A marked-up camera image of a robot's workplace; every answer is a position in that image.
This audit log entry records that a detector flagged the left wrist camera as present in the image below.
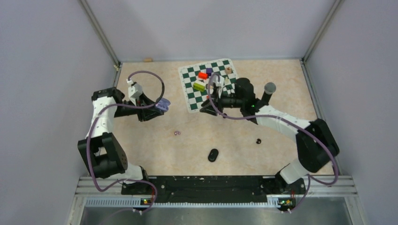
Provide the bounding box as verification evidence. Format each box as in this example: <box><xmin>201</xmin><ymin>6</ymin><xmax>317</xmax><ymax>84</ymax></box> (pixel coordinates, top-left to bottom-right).
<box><xmin>126</xmin><ymin>79</ymin><xmax>144</xmax><ymax>106</ymax></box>

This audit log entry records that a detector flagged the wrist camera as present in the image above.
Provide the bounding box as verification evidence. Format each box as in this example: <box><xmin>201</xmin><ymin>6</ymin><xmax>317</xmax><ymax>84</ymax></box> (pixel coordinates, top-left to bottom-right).
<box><xmin>126</xmin><ymin>79</ymin><xmax>144</xmax><ymax>106</ymax></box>
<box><xmin>210</xmin><ymin>73</ymin><xmax>225</xmax><ymax>97</ymax></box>

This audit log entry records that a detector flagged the purple block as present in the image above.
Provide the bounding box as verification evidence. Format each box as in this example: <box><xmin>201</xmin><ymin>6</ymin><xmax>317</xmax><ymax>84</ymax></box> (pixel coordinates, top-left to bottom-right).
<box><xmin>206</xmin><ymin>68</ymin><xmax>213</xmax><ymax>76</ymax></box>

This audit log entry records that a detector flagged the black microphone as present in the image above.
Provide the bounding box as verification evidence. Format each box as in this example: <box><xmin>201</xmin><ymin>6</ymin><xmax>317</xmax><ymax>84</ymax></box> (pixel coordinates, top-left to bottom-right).
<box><xmin>261</xmin><ymin>82</ymin><xmax>276</xmax><ymax>105</ymax></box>

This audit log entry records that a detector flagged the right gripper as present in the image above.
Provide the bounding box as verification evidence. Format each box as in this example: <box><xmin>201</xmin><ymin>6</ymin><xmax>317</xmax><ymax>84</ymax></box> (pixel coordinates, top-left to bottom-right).
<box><xmin>200</xmin><ymin>87</ymin><xmax>245</xmax><ymax>116</ymax></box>

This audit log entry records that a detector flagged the lavender earbud charging case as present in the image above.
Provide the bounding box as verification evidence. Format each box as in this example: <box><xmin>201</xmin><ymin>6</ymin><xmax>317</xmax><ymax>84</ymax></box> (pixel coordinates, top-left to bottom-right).
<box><xmin>155</xmin><ymin>98</ymin><xmax>171</xmax><ymax>112</ymax></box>

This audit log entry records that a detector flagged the wooden cube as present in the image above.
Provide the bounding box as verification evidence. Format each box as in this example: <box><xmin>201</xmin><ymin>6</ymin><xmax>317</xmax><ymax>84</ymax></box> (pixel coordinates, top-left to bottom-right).
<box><xmin>224</xmin><ymin>67</ymin><xmax>233</xmax><ymax>75</ymax></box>

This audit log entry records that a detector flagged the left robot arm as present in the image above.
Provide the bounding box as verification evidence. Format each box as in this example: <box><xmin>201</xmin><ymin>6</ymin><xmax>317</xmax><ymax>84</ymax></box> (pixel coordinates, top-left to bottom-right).
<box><xmin>77</xmin><ymin>87</ymin><xmax>167</xmax><ymax>194</ymax></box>

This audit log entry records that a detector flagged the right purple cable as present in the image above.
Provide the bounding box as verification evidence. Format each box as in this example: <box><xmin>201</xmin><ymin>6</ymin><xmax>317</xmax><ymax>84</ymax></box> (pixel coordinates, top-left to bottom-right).
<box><xmin>207</xmin><ymin>73</ymin><xmax>339</xmax><ymax>215</ymax></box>

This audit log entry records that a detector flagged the red block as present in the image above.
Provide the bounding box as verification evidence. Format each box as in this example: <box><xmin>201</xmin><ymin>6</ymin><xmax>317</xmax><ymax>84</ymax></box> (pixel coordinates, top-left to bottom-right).
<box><xmin>198</xmin><ymin>72</ymin><xmax>208</xmax><ymax>80</ymax></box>

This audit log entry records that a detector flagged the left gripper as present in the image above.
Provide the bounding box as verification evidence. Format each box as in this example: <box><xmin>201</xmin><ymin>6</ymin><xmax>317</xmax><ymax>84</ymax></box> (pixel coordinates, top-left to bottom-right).
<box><xmin>115</xmin><ymin>91</ymin><xmax>164</xmax><ymax>121</ymax></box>

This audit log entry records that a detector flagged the green white chessboard mat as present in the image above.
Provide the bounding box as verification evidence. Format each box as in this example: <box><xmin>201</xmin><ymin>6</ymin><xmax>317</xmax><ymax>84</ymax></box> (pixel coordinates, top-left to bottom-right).
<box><xmin>177</xmin><ymin>58</ymin><xmax>238</xmax><ymax>113</ymax></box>

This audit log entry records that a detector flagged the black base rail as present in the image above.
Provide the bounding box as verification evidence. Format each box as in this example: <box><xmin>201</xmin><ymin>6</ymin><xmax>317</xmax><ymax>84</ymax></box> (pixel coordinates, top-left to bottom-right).
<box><xmin>121</xmin><ymin>175</ymin><xmax>281</xmax><ymax>204</ymax></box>

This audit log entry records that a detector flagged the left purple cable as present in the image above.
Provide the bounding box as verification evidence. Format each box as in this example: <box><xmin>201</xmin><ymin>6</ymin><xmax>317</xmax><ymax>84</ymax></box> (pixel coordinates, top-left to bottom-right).
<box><xmin>85</xmin><ymin>70</ymin><xmax>165</xmax><ymax>215</ymax></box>

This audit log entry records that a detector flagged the black earbud case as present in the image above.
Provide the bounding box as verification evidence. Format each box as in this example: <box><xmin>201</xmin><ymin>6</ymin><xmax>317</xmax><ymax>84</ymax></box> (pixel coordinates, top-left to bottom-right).
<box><xmin>207</xmin><ymin>149</ymin><xmax>219</xmax><ymax>162</ymax></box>

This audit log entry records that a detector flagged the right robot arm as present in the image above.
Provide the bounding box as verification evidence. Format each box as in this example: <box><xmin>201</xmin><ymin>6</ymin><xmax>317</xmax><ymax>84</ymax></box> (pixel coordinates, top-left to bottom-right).
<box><xmin>200</xmin><ymin>74</ymin><xmax>340</xmax><ymax>193</ymax></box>

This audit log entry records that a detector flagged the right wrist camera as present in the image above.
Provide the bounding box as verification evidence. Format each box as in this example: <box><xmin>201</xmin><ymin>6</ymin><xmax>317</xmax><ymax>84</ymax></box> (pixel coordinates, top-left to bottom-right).
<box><xmin>210</xmin><ymin>73</ymin><xmax>225</xmax><ymax>97</ymax></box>

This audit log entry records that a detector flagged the green white lego brick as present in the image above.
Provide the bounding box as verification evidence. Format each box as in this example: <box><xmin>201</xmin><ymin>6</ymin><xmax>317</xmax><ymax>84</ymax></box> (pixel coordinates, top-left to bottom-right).
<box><xmin>192</xmin><ymin>81</ymin><xmax>207</xmax><ymax>92</ymax></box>

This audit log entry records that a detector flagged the purple cable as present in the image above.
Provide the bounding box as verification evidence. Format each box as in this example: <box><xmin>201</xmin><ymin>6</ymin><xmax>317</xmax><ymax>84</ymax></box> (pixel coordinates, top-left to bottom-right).
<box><xmin>207</xmin><ymin>73</ymin><xmax>339</xmax><ymax>215</ymax></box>
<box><xmin>85</xmin><ymin>70</ymin><xmax>165</xmax><ymax>215</ymax></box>

